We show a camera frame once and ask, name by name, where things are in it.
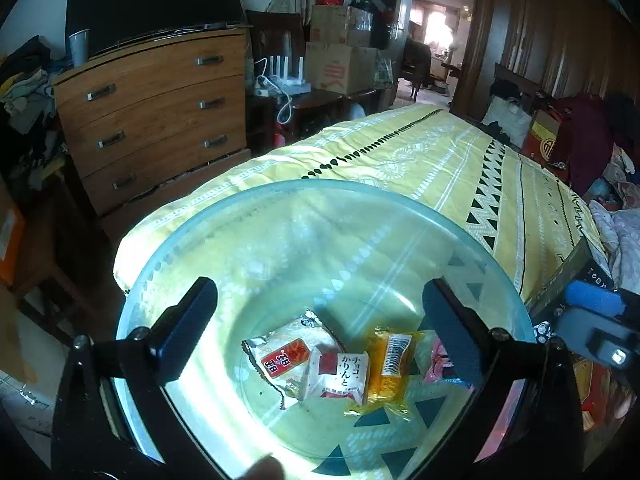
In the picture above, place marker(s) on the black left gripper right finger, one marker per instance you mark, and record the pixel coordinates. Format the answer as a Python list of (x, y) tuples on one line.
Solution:
[(462, 332)]

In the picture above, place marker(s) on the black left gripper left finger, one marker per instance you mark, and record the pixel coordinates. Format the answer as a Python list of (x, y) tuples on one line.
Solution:
[(176, 333)]

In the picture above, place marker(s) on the yellow soft bread packet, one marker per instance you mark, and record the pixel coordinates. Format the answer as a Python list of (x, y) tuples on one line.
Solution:
[(390, 353)]

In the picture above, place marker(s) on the white rice cracker packet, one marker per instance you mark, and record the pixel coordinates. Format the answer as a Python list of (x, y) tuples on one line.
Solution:
[(281, 357)]

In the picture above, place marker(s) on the white red snack packet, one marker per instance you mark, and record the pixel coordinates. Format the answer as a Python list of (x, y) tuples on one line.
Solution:
[(337, 375)]

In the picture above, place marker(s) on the pink candy packet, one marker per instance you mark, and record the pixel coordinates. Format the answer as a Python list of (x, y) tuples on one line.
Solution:
[(441, 368)]

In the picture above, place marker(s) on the red yellow medicine box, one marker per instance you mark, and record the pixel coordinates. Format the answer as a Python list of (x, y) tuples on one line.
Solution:
[(603, 397)]

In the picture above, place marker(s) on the black product box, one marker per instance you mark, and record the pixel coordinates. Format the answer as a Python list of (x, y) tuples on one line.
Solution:
[(585, 263)]

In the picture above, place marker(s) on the white floral pillow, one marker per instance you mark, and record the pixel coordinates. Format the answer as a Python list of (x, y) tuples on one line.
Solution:
[(620, 236)]

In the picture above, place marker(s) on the clear glass bowl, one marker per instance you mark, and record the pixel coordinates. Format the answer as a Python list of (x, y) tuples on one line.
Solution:
[(301, 268)]

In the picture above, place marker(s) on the yellow patterned bed sheet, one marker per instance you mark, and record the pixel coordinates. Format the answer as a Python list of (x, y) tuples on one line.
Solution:
[(526, 218)]

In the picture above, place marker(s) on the red gold gift box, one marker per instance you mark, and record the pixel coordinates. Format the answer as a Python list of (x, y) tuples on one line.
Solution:
[(539, 142)]

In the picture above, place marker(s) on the maroon garment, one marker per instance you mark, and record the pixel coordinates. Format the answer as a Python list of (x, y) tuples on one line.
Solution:
[(590, 127)]

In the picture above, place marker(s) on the wooden chest of drawers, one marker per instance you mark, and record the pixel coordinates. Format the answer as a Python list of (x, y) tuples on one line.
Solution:
[(141, 116)]

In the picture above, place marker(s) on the white tote bag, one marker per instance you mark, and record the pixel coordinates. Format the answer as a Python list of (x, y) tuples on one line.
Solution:
[(510, 117)]

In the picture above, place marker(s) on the pile of clothes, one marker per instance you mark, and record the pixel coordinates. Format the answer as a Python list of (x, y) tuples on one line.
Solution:
[(32, 142)]

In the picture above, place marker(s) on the white wifi router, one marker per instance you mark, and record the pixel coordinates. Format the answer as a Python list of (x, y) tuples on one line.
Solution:
[(280, 75)]

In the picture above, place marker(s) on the stacked cardboard boxes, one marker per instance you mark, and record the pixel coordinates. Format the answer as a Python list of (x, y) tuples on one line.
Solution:
[(339, 58)]

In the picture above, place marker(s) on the black television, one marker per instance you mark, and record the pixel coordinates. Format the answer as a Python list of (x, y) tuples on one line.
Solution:
[(111, 23)]

